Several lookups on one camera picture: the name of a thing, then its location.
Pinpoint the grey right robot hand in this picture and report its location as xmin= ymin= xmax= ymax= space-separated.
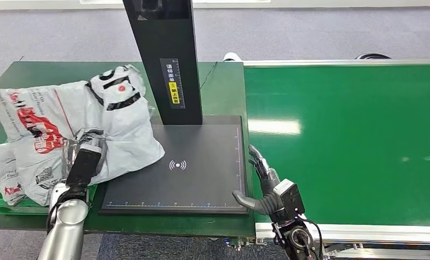
xmin=232 ymin=144 xmax=283 ymax=216

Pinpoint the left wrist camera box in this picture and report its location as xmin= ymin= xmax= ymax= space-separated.
xmin=66 ymin=143 xmax=103 ymax=186

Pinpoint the black yellow ruler label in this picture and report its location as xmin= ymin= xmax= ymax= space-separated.
xmin=159 ymin=58 xmax=186 ymax=110

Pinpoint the black coiled cable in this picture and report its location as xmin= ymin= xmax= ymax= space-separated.
xmin=355 ymin=53 xmax=392 ymax=60

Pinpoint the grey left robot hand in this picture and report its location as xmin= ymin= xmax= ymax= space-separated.
xmin=74 ymin=127 xmax=108 ymax=159

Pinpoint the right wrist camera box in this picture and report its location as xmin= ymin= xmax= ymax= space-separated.
xmin=272 ymin=178 xmax=305 ymax=223

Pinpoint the thin black table cable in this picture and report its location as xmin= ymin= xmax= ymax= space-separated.
xmin=200 ymin=61 xmax=219 ymax=90

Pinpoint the black weighing device with column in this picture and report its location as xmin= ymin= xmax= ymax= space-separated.
xmin=99 ymin=0 xmax=249 ymax=216

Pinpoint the crumpled grey courier package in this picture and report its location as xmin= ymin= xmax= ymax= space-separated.
xmin=0 ymin=142 xmax=69 ymax=207

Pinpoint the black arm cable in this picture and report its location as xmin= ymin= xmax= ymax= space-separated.
xmin=301 ymin=219 xmax=324 ymax=260

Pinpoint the grey courier package black patch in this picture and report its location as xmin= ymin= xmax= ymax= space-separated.
xmin=0 ymin=64 xmax=166 ymax=187

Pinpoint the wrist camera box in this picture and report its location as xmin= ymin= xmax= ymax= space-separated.
xmin=66 ymin=143 xmax=103 ymax=186
xmin=272 ymin=178 xmax=305 ymax=223

